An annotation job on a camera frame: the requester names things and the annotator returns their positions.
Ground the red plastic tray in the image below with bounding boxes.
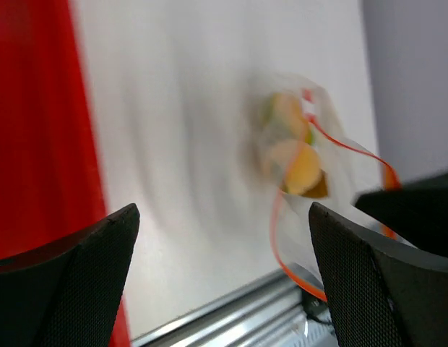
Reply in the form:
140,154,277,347
0,1,131,346

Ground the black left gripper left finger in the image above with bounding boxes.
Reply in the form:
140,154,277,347
0,203,140,346

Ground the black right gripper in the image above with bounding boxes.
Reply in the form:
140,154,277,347
355,171,448,258

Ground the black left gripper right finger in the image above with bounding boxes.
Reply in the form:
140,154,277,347
309,202,448,346

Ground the clear zip top bag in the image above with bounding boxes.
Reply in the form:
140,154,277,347
247,70,401,300

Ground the brown kiwi fruit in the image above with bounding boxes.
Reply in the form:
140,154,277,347
302,171,329,199

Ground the yellow green mango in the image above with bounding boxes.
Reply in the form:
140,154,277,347
261,92,314,145

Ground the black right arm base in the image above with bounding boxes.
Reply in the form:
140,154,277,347
301,290,333,326

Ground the orange fruit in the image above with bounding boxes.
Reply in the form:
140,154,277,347
284,145,322,195

